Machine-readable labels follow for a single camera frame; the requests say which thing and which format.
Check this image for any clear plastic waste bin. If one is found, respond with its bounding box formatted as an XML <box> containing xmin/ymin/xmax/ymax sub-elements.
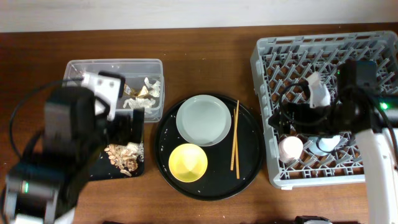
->
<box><xmin>64</xmin><ymin>58</ymin><xmax>165</xmax><ymax>123</ymax></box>

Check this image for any white tissue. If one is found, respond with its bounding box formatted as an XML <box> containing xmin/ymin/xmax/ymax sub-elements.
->
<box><xmin>123</xmin><ymin>77</ymin><xmax>160</xmax><ymax>109</ymax></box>

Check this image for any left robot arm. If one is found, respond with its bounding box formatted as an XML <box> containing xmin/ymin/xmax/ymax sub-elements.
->
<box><xmin>1</xmin><ymin>86</ymin><xmax>144</xmax><ymax>223</ymax></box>

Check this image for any light blue cup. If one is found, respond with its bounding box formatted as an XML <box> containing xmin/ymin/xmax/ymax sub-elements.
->
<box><xmin>308</xmin><ymin>135</ymin><xmax>341</xmax><ymax>156</ymax></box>

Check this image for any round black tray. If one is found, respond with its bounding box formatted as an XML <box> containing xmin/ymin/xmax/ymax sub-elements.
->
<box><xmin>153</xmin><ymin>100</ymin><xmax>266</xmax><ymax>201</ymax></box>

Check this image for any food scraps pile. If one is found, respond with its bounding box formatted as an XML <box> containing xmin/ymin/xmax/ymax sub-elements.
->
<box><xmin>104</xmin><ymin>142</ymin><xmax>144</xmax><ymax>177</ymax></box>

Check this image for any grey plate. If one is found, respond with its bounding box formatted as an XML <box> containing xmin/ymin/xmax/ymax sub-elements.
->
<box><xmin>176</xmin><ymin>95</ymin><xmax>232</xmax><ymax>147</ymax></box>

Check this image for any grey dishwasher rack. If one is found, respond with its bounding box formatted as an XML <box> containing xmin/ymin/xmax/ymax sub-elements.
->
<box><xmin>250</xmin><ymin>30</ymin><xmax>397</xmax><ymax>190</ymax></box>

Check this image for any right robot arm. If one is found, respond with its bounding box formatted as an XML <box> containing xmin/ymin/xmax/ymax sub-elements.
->
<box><xmin>268</xmin><ymin>60</ymin><xmax>397</xmax><ymax>223</ymax></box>

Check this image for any pink cup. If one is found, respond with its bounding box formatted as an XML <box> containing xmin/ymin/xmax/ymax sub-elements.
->
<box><xmin>278</xmin><ymin>136</ymin><xmax>303</xmax><ymax>163</ymax></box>

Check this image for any gold candy wrapper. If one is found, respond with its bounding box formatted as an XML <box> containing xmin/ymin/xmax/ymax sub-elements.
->
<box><xmin>124</xmin><ymin>84</ymin><xmax>149</xmax><ymax>98</ymax></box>

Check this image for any black rectangular tray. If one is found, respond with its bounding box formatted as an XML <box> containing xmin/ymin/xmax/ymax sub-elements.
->
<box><xmin>90</xmin><ymin>150</ymin><xmax>144</xmax><ymax>181</ymax></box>

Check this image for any wooden chopstick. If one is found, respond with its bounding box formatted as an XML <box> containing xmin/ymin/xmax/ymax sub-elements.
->
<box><xmin>234</xmin><ymin>109</ymin><xmax>240</xmax><ymax>179</ymax></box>
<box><xmin>230</xmin><ymin>100</ymin><xmax>239</xmax><ymax>171</ymax></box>

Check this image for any yellow bowl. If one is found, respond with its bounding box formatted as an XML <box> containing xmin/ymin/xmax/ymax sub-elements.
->
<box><xmin>168</xmin><ymin>143</ymin><xmax>208</xmax><ymax>183</ymax></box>

